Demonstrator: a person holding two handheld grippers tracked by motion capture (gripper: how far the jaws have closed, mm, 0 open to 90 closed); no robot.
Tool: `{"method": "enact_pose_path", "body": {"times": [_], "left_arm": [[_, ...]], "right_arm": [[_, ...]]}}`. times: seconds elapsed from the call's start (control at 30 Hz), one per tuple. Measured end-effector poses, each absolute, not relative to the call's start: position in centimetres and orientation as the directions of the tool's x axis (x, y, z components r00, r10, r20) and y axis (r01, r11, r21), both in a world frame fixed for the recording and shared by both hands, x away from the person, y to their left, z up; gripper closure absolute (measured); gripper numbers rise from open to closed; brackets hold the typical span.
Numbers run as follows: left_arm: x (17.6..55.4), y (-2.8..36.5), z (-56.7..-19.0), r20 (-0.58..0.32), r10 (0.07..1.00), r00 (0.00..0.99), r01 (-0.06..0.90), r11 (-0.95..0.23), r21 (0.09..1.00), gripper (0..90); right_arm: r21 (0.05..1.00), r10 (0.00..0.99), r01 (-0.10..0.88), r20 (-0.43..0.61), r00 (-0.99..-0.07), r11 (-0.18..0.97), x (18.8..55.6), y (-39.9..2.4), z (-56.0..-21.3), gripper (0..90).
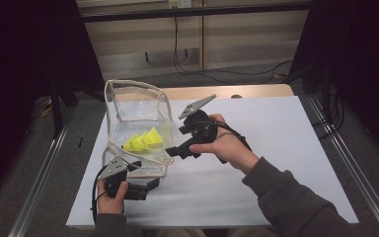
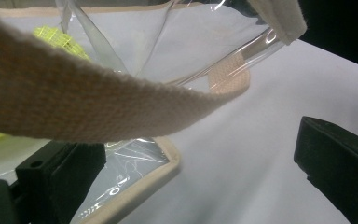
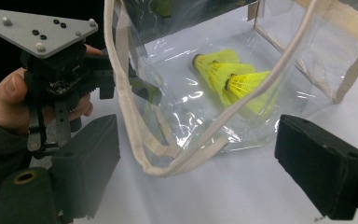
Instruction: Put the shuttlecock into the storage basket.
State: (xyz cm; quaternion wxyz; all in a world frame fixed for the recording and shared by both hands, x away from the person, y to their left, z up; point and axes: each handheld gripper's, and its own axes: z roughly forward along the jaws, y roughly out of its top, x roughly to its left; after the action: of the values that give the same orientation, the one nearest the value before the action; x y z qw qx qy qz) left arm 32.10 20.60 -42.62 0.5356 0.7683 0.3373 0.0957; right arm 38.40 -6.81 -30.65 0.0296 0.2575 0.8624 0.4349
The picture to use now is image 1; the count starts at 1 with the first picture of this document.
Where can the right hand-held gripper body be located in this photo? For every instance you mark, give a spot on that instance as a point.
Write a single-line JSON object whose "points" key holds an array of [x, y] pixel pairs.
{"points": [[200, 130]]}

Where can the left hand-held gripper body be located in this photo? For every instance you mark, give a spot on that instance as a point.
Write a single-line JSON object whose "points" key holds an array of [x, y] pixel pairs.
{"points": [[115, 168]]}

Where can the clear plastic bag beige trim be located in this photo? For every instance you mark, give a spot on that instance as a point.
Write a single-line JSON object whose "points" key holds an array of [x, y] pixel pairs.
{"points": [[138, 112]]}

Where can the person's left hand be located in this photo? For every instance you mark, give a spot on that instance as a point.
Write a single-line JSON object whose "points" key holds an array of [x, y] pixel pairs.
{"points": [[112, 205]]}

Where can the person's right hand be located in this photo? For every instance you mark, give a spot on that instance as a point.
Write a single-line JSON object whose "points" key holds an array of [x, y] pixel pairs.
{"points": [[233, 149]]}

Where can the person's left leg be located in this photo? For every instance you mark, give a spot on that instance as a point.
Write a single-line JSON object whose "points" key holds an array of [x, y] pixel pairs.
{"points": [[181, 233]]}

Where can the person's leg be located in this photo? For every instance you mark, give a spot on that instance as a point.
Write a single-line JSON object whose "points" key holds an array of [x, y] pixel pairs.
{"points": [[181, 233], [243, 233]]}

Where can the wooden table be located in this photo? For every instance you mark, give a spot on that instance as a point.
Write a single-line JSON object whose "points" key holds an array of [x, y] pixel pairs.
{"points": [[243, 91]]}

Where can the black stand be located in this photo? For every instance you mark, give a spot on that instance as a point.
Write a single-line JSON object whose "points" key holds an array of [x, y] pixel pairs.
{"points": [[57, 108]]}

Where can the beige panelled cabinet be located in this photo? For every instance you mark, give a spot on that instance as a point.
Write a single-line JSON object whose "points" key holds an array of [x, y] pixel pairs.
{"points": [[243, 39]]}

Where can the person's right leg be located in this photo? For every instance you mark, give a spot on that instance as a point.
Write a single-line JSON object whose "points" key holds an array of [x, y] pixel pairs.
{"points": [[243, 233]]}

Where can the dark curtain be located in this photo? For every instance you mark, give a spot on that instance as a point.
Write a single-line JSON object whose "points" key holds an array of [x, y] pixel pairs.
{"points": [[19, 65], [365, 59]]}

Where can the metal floor rail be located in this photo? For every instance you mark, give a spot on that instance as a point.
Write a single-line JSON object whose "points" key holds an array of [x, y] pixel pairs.
{"points": [[352, 164], [42, 171]]}

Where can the white wall socket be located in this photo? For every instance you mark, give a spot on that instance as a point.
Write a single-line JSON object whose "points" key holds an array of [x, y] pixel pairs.
{"points": [[180, 3]]}

